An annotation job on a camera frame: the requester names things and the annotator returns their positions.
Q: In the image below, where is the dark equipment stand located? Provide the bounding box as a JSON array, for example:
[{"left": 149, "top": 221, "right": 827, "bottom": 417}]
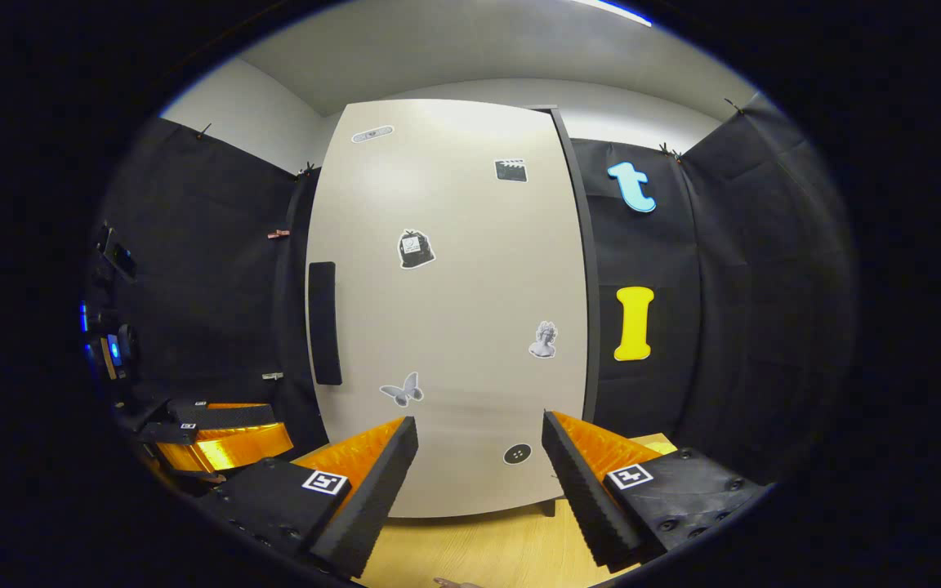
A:
[{"left": 78, "top": 222, "right": 142, "bottom": 393}]

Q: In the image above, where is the black cabinet door handle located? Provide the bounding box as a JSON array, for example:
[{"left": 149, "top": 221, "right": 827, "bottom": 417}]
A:
[{"left": 308, "top": 261, "right": 344, "bottom": 386}]

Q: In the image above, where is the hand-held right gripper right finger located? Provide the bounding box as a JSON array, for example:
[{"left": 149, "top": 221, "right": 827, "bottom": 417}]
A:
[{"left": 542, "top": 410, "right": 768, "bottom": 572}]

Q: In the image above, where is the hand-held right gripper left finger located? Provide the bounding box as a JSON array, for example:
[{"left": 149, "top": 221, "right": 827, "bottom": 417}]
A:
[{"left": 195, "top": 416, "right": 420, "bottom": 579}]

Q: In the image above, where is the black backdrop cloth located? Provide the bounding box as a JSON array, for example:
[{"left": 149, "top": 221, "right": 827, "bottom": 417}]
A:
[{"left": 95, "top": 91, "right": 859, "bottom": 491}]

